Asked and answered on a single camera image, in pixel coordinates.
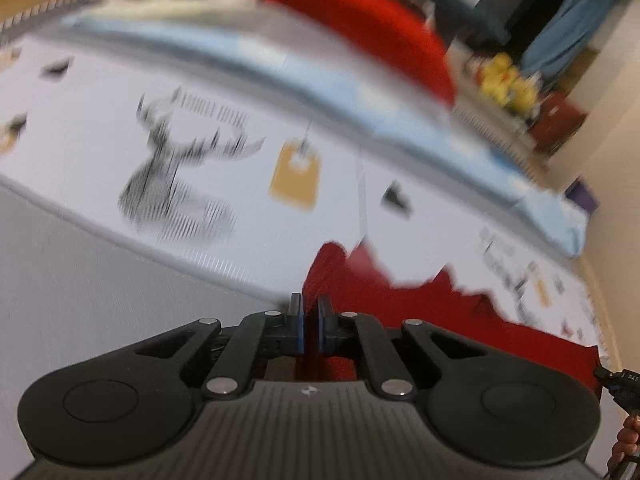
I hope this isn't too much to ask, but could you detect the light blue quilt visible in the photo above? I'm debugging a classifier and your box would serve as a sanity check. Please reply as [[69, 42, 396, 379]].
[[62, 10, 590, 260]]

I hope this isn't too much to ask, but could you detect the purple box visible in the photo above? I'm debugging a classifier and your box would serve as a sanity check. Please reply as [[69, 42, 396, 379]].
[[565, 176, 602, 217]]

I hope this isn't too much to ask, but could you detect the person's right hand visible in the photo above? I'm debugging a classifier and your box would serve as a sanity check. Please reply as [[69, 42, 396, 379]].
[[607, 413, 640, 467]]

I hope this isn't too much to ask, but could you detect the blue cloth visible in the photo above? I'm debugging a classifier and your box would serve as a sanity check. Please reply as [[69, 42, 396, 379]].
[[522, 0, 617, 82]]

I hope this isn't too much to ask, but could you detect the printed white bedsheet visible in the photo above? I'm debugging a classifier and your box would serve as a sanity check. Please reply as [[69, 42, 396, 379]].
[[0, 35, 608, 361]]

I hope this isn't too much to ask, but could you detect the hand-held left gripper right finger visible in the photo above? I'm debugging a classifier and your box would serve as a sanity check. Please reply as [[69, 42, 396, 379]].
[[317, 295, 489, 401]]

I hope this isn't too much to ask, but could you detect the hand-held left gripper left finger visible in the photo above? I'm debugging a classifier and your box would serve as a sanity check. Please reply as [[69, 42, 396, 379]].
[[133, 293, 307, 401]]

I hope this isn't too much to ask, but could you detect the red knitted sweater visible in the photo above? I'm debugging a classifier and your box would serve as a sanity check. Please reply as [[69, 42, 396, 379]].
[[295, 241, 602, 397]]

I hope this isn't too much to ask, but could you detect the red pillow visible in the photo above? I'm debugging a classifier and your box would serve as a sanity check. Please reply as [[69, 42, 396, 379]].
[[264, 0, 457, 107]]

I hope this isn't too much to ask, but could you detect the dark red box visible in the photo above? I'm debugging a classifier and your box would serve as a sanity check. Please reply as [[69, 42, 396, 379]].
[[529, 92, 587, 155]]

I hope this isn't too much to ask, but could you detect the grey mattress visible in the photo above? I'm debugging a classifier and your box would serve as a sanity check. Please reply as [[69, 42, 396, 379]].
[[0, 185, 293, 480]]

